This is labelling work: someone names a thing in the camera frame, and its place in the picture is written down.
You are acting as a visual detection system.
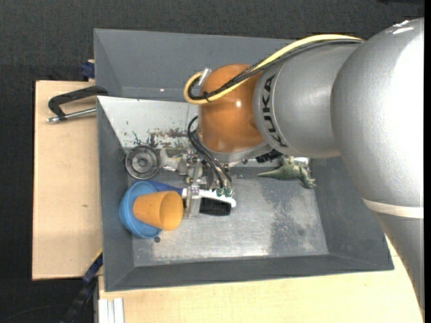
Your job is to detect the orange plastic cup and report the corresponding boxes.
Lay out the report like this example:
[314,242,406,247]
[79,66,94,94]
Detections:
[132,190,185,232]

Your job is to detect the black cylinder on white bracket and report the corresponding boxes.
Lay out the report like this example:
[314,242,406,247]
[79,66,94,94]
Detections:
[197,189,237,217]

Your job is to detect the pale cardboard board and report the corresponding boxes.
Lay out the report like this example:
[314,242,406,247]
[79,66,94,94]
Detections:
[31,79,104,281]

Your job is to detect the blue round dish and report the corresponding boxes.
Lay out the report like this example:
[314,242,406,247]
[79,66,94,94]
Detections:
[119,180,185,240]

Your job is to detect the dark grey round metal disc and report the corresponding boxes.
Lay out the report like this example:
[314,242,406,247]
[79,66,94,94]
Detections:
[125,145,162,180]

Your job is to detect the green toy dinosaur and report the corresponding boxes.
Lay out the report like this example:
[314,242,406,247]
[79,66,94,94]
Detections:
[257,156,317,190]

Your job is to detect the grey metal bin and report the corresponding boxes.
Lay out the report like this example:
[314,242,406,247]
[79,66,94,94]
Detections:
[93,28,395,292]

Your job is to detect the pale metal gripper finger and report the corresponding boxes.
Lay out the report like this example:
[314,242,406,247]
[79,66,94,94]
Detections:
[183,184,202,220]
[162,149,203,177]

